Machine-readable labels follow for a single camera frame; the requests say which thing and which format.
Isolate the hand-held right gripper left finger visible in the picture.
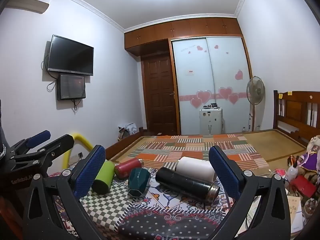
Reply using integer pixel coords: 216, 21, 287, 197
21, 145, 118, 240

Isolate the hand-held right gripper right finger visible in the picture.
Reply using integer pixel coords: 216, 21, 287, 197
205, 146, 304, 240

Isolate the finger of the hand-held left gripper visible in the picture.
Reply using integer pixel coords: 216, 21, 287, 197
10, 130, 52, 156
10, 134, 75, 174

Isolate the green cup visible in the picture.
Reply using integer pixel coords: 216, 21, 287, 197
91, 160, 116, 195

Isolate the white cup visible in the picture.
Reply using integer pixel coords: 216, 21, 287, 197
176, 156, 217, 182

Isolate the red bottle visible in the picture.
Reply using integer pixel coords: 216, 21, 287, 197
114, 158, 144, 180

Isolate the black thermos cup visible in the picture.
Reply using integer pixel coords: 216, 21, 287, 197
155, 167, 220, 203

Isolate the dark teal faceted cup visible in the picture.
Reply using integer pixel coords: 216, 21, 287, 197
128, 167, 151, 198

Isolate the yellow foam tube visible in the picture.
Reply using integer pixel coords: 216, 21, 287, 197
62, 131, 94, 168

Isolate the patchwork striped blanket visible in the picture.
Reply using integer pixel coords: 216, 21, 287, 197
117, 134, 269, 170

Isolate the small white cabinet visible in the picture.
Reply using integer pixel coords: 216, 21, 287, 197
199, 107, 223, 136

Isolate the bag on floor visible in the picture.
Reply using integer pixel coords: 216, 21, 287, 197
117, 122, 138, 142

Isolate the bamboo bed mat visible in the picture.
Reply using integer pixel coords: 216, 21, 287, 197
110, 129, 308, 173

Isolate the clear spray bottle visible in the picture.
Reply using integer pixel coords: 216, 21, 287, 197
287, 159, 304, 180

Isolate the patterned printed blanket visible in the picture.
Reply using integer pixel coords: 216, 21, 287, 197
50, 165, 250, 240

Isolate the white paper box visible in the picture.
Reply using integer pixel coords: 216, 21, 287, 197
287, 195, 304, 230

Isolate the red box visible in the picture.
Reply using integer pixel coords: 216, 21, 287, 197
292, 175, 317, 198

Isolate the standing fan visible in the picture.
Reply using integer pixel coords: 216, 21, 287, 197
246, 76, 266, 132

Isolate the plush doll in purple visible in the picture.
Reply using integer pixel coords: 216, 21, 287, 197
299, 135, 320, 170

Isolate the brown wooden door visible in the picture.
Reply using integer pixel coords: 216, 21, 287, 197
141, 54, 179, 134

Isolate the wooden wardrobe with glass doors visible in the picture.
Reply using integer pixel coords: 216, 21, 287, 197
124, 17, 254, 135

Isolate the white wall socket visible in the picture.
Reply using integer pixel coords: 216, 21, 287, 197
69, 152, 84, 163

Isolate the black monitor cable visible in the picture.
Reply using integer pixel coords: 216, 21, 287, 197
72, 98, 83, 112

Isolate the white cable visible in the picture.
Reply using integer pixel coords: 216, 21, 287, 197
260, 169, 288, 182

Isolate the small black wall monitor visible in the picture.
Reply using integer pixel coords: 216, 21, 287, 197
57, 74, 86, 101

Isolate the black television cable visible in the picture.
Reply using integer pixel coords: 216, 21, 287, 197
41, 51, 60, 92

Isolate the black wall television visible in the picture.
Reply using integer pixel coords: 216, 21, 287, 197
47, 34, 94, 76

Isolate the wooden bed frame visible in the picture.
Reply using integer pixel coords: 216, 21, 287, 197
107, 90, 320, 163

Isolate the wall air conditioner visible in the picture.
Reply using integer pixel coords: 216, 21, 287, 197
10, 0, 50, 13

